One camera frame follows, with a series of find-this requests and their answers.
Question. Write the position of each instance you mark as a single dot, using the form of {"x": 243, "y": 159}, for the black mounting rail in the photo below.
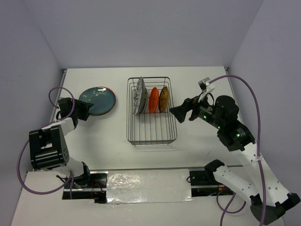
{"x": 201, "y": 182}

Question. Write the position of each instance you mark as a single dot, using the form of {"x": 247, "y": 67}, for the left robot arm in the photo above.
{"x": 48, "y": 148}

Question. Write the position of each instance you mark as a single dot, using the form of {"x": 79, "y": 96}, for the orange plate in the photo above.
{"x": 153, "y": 100}

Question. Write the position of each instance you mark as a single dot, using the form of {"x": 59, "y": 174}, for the red plate with teal flower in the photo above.
{"x": 106, "y": 113}

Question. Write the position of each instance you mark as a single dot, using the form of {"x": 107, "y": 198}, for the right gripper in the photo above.
{"x": 179, "y": 111}

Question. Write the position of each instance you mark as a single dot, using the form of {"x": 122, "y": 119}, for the speckled white plate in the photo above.
{"x": 139, "y": 95}

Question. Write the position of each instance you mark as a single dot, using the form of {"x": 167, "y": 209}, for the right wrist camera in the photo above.
{"x": 206, "y": 88}

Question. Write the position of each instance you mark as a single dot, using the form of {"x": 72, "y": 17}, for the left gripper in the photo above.
{"x": 84, "y": 106}

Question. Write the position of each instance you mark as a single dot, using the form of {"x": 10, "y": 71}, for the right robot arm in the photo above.
{"x": 265, "y": 195}

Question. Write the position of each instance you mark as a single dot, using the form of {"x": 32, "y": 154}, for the wire dish rack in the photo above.
{"x": 145, "y": 128}

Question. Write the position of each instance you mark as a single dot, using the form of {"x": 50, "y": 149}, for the dark green plate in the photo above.
{"x": 103, "y": 98}

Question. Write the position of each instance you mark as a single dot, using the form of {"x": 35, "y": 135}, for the yellow brown plate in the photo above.
{"x": 163, "y": 99}

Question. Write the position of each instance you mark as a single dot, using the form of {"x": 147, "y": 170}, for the small blue patterned plate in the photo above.
{"x": 144, "y": 101}

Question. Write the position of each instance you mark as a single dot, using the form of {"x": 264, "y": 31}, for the silver foil tape patch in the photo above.
{"x": 148, "y": 186}

